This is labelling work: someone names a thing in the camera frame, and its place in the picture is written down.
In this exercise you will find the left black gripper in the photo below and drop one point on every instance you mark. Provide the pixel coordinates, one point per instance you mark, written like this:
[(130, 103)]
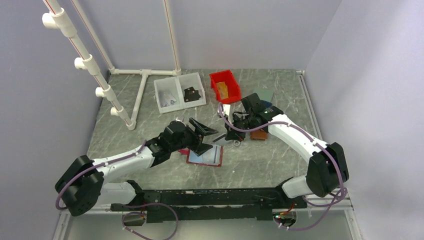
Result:
[(206, 130)]

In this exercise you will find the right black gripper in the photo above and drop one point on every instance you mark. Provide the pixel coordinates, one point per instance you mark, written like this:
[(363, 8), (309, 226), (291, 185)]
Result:
[(234, 135)]

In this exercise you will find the silver grey credit card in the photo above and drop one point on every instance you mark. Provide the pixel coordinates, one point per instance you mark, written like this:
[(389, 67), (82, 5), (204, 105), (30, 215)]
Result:
[(220, 140)]

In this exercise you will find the red card holder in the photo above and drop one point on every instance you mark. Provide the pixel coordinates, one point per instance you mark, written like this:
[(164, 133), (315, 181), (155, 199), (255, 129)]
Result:
[(212, 158)]

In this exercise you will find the black credit card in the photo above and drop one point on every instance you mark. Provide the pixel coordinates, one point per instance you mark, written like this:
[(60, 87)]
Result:
[(190, 92)]

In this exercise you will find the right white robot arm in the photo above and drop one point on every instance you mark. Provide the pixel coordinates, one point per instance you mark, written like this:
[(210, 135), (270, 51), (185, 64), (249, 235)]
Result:
[(326, 163)]

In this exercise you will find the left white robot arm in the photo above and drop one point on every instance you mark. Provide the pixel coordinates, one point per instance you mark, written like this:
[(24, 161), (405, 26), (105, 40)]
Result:
[(89, 182)]

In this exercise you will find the brown card holder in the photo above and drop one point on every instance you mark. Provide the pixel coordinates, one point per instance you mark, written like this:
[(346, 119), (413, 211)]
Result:
[(258, 135)]

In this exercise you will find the orange card in bin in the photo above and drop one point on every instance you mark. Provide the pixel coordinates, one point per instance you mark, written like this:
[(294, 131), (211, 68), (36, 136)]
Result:
[(222, 90)]

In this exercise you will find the blue card holder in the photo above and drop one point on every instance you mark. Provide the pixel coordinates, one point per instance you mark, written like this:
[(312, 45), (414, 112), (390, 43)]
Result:
[(267, 104)]

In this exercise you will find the green card holder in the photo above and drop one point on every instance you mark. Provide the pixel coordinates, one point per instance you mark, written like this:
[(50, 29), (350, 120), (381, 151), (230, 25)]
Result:
[(264, 94)]

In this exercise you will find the cards in white tray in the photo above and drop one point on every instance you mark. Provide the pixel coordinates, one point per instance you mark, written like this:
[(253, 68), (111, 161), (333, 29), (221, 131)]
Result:
[(166, 99)]

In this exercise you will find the red plastic bin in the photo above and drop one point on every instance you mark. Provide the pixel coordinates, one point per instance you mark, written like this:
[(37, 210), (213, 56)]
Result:
[(234, 90)]

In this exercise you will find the white divided tray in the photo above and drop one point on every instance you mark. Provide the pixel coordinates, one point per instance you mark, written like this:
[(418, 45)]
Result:
[(176, 85)]

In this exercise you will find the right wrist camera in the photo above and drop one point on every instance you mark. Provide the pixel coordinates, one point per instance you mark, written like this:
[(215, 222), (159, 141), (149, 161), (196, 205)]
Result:
[(226, 111)]

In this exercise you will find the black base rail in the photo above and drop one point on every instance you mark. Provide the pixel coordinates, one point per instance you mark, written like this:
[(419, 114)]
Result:
[(209, 204)]

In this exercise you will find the white pvc pipe frame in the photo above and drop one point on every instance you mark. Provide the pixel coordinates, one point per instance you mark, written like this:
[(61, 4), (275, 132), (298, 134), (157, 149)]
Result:
[(57, 19)]

